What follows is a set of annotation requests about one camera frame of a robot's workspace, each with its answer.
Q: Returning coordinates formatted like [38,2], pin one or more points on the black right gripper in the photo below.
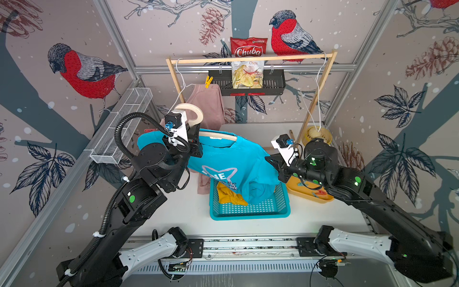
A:
[282,168]

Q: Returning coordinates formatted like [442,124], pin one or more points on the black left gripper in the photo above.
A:
[192,139]

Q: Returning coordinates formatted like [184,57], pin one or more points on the wooden ring hanger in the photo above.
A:
[182,108]

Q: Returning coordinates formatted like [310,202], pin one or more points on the teal t-shirt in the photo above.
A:
[239,165]

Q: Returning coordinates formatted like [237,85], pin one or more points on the yellow t-shirt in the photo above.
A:
[226,195]

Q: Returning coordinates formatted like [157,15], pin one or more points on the white wire hanger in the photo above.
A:
[320,80]

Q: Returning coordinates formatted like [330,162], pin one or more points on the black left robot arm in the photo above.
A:
[104,262]

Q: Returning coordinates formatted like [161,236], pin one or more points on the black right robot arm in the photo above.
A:
[414,250]

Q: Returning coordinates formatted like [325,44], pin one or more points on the white hanger of pink shirt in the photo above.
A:
[179,82]

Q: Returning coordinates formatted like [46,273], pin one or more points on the yellow plastic tray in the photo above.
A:
[305,191]

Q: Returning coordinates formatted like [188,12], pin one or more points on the teal plastic laundry basket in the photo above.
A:
[276,206]

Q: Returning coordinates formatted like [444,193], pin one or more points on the yellow bowl with buns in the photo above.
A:
[312,133]

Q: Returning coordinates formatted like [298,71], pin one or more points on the pink-grey t-shirt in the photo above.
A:
[209,100]

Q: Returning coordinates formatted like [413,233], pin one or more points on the yellow clothespin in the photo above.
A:
[208,81]

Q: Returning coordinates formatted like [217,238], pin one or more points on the wooden clothes rack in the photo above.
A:
[333,55]

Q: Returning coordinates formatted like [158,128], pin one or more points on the red Chuba chips bag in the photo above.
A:
[248,61]

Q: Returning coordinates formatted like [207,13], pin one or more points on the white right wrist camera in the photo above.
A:
[286,147]

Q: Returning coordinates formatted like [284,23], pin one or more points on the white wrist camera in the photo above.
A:
[175,123]
[286,147]

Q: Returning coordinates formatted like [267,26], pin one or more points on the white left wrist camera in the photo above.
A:
[175,123]

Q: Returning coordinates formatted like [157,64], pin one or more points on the black wall basket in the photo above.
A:
[271,83]

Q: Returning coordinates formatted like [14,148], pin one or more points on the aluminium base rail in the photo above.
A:
[286,253]

